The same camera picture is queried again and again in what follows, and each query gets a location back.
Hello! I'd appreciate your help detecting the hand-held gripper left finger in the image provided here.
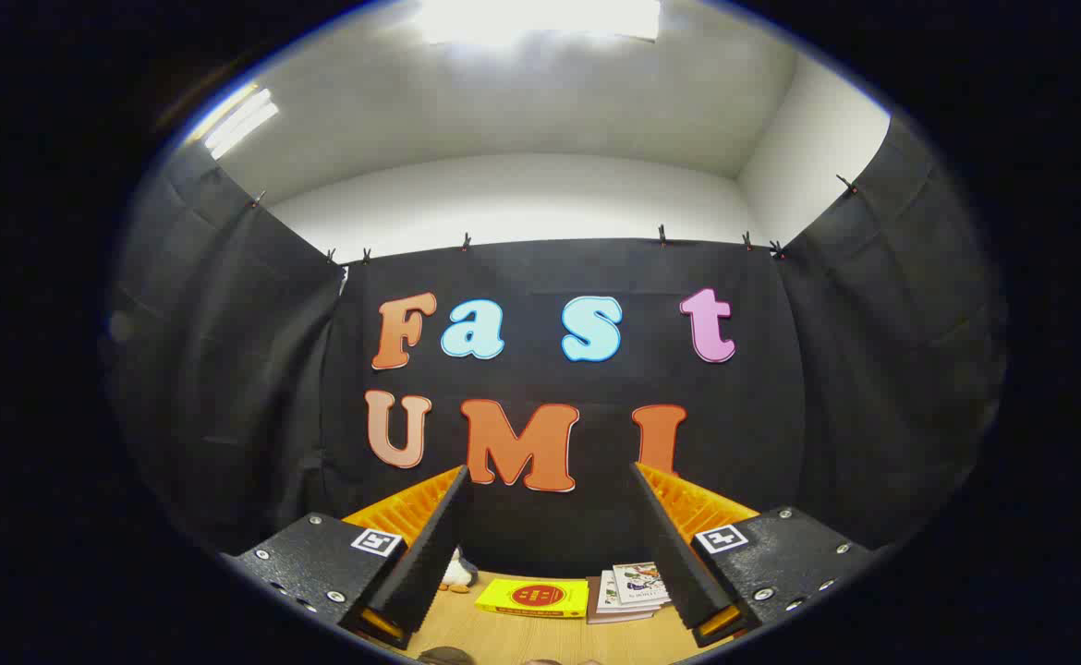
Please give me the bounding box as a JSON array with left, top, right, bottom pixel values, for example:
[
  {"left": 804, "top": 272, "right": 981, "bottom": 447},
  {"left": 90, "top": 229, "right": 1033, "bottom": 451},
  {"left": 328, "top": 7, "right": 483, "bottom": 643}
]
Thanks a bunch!
[{"left": 222, "top": 465, "right": 472, "bottom": 652}]

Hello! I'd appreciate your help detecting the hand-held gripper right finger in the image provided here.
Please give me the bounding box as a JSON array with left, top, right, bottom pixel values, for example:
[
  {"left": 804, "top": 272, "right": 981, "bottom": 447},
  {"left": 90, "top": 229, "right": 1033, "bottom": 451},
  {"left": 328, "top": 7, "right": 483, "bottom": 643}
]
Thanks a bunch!
[{"left": 630, "top": 462, "right": 879, "bottom": 647}]

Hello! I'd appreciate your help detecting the penguin plush toy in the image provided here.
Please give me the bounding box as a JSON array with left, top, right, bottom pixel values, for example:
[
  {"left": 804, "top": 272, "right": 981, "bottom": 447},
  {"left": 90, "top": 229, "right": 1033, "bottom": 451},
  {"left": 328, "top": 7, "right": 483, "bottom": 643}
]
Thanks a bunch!
[{"left": 439, "top": 547, "right": 480, "bottom": 594}]

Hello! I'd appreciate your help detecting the illustrated white book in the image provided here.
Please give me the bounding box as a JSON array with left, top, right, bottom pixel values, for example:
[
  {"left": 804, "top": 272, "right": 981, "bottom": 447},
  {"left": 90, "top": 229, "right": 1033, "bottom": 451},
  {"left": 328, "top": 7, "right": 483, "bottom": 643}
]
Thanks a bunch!
[{"left": 612, "top": 562, "right": 673, "bottom": 606}]

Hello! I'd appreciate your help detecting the yellow book with red circle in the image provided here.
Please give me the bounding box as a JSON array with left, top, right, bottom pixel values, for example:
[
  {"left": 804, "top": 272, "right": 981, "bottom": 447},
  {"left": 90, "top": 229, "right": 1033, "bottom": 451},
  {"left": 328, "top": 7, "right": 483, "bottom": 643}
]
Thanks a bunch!
[{"left": 475, "top": 578, "right": 589, "bottom": 619}]

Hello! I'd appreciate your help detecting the row of black cloth clips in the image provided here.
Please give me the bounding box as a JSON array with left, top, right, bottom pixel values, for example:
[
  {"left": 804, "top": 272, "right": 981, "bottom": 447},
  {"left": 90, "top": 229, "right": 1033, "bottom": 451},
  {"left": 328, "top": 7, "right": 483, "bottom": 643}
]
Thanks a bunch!
[{"left": 249, "top": 174, "right": 860, "bottom": 264}]

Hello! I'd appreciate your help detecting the fluorescent tube light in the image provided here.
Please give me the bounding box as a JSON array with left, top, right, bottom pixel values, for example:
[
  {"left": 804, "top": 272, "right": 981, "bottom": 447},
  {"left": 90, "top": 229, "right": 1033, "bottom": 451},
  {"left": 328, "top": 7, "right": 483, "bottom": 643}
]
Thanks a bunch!
[{"left": 202, "top": 87, "right": 280, "bottom": 160}]

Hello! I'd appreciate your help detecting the ceiling light panel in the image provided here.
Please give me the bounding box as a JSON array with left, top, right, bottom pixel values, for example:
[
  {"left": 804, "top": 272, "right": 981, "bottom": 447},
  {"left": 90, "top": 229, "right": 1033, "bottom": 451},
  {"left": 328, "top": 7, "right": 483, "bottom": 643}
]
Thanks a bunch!
[{"left": 416, "top": 0, "right": 662, "bottom": 43}]

